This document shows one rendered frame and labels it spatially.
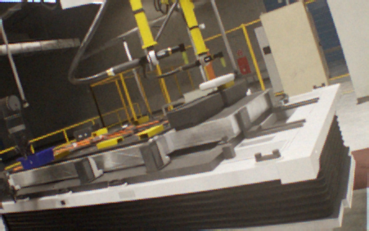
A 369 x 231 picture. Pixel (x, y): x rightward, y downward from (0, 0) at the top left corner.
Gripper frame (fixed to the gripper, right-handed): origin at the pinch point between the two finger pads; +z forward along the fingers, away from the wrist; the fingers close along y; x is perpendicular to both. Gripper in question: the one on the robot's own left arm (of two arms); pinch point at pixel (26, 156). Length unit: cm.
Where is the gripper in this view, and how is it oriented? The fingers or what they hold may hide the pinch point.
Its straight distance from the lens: 233.1
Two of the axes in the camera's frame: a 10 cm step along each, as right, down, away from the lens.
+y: 4.7, -2.2, 8.6
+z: 3.2, 9.5, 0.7
